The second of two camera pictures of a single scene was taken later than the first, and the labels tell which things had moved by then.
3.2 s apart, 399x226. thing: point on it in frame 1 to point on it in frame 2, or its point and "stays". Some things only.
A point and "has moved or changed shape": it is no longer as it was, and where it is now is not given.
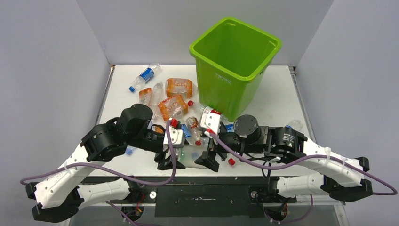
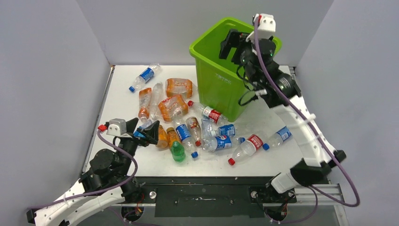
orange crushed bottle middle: (172, 107) stays
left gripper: (163, 161) to (151, 134)
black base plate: (206, 197) stays
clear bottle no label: (156, 96) stays
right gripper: (212, 146) to (232, 40)
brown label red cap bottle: (193, 125) stays
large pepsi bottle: (188, 154) has moved or changed shape
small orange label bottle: (145, 96) stays
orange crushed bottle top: (174, 86) stays
